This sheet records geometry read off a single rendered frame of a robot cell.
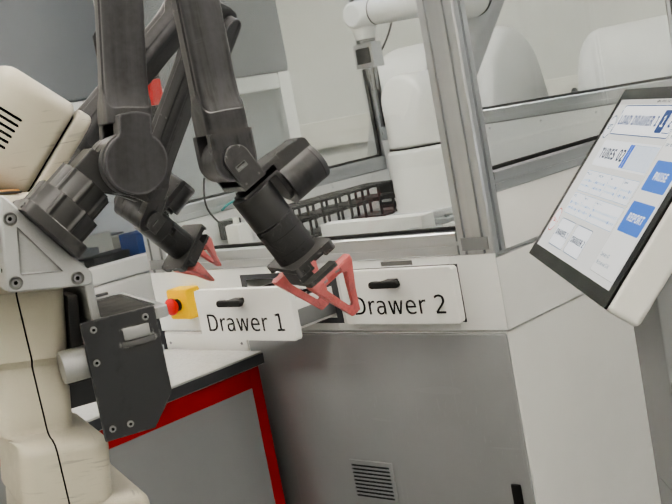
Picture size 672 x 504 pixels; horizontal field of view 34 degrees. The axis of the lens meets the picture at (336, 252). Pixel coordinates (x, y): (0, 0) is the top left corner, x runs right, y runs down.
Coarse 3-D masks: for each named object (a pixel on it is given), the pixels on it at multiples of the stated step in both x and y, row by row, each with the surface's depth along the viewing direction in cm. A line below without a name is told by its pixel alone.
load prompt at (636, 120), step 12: (636, 108) 168; (648, 108) 161; (660, 108) 155; (624, 120) 170; (636, 120) 164; (648, 120) 158; (660, 120) 152; (612, 132) 174; (624, 132) 167; (636, 132) 160; (648, 132) 155; (660, 132) 149
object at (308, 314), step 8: (328, 288) 230; (312, 296) 227; (304, 304) 225; (328, 304) 230; (304, 312) 225; (312, 312) 226; (320, 312) 228; (328, 312) 230; (304, 320) 225; (312, 320) 226; (320, 320) 228
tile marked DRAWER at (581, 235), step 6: (576, 228) 164; (582, 228) 161; (588, 228) 158; (576, 234) 162; (582, 234) 159; (588, 234) 156; (570, 240) 163; (576, 240) 160; (582, 240) 157; (570, 246) 162; (576, 246) 159; (582, 246) 156; (564, 252) 163; (570, 252) 160; (576, 252) 157; (576, 258) 155
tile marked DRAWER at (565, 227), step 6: (564, 222) 172; (570, 222) 169; (558, 228) 174; (564, 228) 170; (570, 228) 167; (558, 234) 172; (564, 234) 168; (552, 240) 173; (558, 240) 170; (564, 240) 167; (558, 246) 168
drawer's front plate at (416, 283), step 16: (368, 272) 220; (384, 272) 218; (400, 272) 215; (416, 272) 212; (432, 272) 210; (448, 272) 207; (368, 288) 221; (400, 288) 216; (416, 288) 213; (432, 288) 210; (448, 288) 208; (416, 304) 214; (432, 304) 211; (448, 304) 209; (352, 320) 226; (368, 320) 223; (384, 320) 220; (400, 320) 218; (416, 320) 215; (432, 320) 212; (448, 320) 210; (464, 320) 209
